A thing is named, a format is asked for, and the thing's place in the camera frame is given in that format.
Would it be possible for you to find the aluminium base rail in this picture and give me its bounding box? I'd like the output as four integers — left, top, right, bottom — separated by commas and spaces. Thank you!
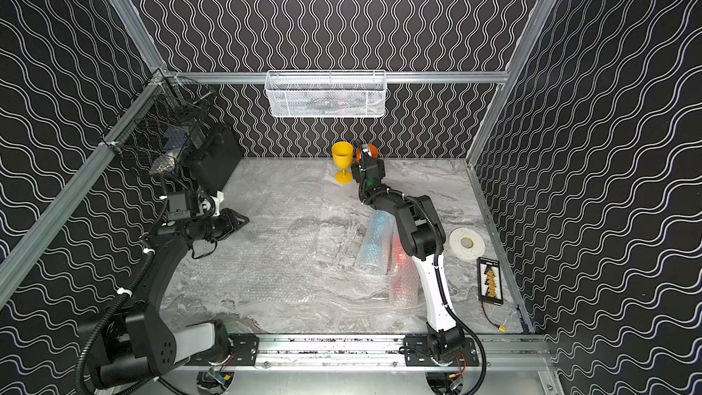
215, 334, 550, 372

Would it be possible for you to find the blue wine glass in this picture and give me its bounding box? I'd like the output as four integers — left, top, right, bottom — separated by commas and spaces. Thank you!
354, 210, 396, 275

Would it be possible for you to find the white tape roll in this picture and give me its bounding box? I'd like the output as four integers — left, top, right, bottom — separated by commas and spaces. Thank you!
448, 228, 486, 262

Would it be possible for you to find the wrapped red wine glass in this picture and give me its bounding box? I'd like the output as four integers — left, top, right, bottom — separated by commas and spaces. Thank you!
388, 235, 420, 308

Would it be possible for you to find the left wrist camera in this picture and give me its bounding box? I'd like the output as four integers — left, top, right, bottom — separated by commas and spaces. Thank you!
166, 190, 225, 221

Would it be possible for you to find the yellow wine glass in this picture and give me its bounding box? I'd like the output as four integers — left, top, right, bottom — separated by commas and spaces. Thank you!
332, 142, 355, 185

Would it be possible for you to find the black box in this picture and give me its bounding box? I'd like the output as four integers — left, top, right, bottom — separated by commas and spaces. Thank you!
186, 123, 243, 196

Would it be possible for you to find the black wire basket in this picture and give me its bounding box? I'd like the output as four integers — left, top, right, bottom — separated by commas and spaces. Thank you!
106, 71, 216, 177

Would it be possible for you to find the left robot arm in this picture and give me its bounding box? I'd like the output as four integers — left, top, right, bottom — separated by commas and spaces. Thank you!
73, 208, 250, 394

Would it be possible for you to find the orange wine glass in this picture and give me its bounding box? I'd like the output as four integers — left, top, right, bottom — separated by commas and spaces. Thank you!
356, 144, 378, 163

